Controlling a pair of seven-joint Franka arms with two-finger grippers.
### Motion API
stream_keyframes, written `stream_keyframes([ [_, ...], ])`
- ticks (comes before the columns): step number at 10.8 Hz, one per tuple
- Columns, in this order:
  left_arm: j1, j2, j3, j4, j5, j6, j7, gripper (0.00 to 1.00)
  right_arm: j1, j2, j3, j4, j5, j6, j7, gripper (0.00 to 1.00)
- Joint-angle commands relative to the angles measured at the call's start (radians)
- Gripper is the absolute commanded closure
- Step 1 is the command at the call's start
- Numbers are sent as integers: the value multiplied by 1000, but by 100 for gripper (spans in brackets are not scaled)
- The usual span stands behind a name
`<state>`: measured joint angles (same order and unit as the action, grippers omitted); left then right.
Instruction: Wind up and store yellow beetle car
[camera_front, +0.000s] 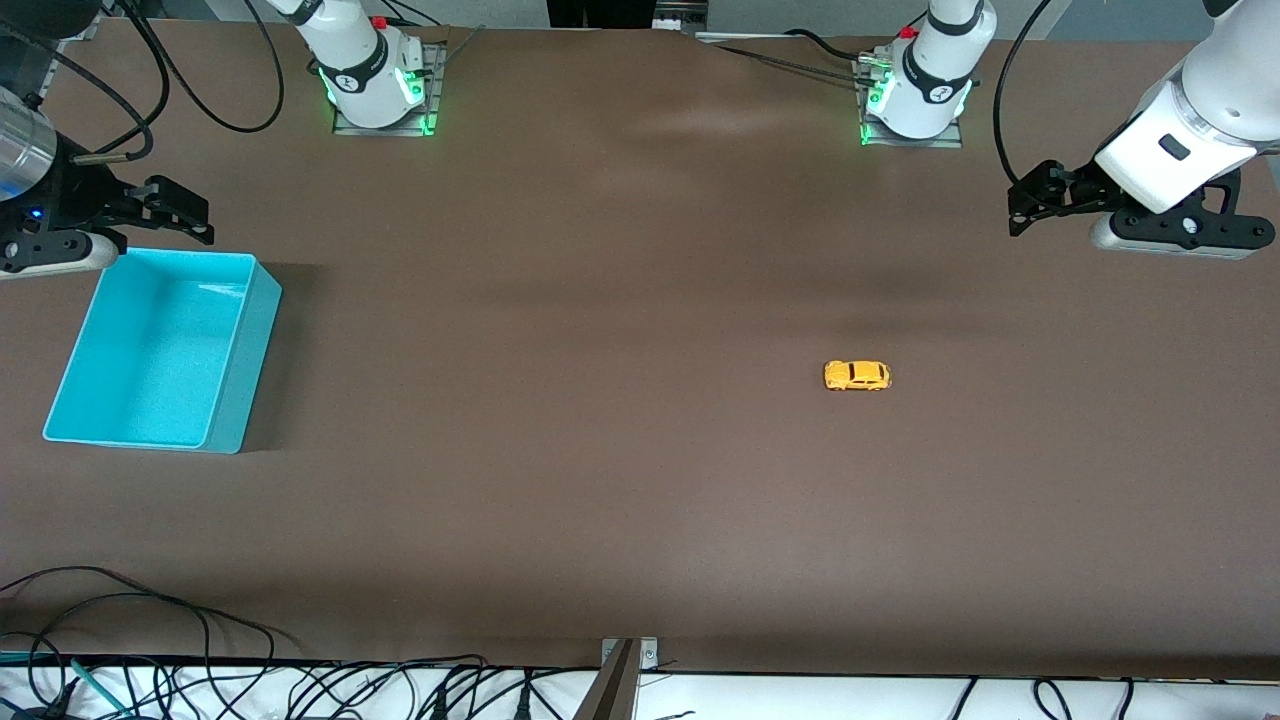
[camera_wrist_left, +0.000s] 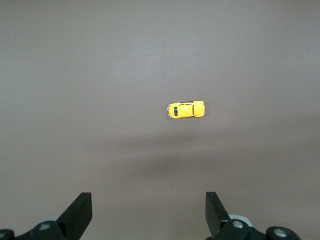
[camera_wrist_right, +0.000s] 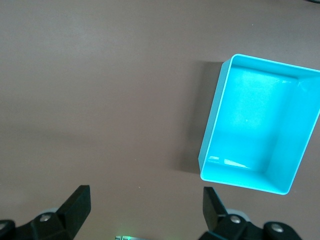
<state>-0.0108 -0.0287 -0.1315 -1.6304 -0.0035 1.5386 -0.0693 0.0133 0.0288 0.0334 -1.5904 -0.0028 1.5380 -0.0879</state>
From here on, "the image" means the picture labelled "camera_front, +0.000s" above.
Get metal table bracket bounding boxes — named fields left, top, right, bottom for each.
left=601, top=637, right=660, bottom=671

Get turquoise plastic bin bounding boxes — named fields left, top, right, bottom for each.
left=42, top=248, right=284, bottom=455

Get aluminium frame enclosure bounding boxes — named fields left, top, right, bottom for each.
left=0, top=18, right=103, bottom=111

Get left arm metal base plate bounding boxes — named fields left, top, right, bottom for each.
left=858, top=55, right=966, bottom=149

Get black looping right arm cable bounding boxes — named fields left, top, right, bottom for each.
left=118, top=0, right=286, bottom=133

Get black looping floor cable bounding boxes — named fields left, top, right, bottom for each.
left=0, top=566, right=213, bottom=720

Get black cable with brass plug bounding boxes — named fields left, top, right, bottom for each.
left=0, top=25, right=154, bottom=166

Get grey metal beam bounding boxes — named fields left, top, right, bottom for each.
left=572, top=640, right=639, bottom=720

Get thin black tabletop cables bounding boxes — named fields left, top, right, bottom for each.
left=715, top=28, right=901, bottom=89

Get teal cable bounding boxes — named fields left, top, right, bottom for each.
left=0, top=650, right=131, bottom=713

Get thin dark floor cable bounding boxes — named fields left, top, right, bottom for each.
left=0, top=594, right=301, bottom=691

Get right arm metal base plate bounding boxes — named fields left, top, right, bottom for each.
left=333, top=42, right=446, bottom=136

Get yellow beetle toy car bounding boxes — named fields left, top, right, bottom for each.
left=824, top=360, right=892, bottom=393

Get black background object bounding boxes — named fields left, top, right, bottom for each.
left=546, top=0, right=657, bottom=29

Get white lower board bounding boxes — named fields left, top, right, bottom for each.
left=0, top=658, right=1280, bottom=720

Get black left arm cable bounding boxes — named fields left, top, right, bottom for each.
left=992, top=0, right=1056, bottom=191

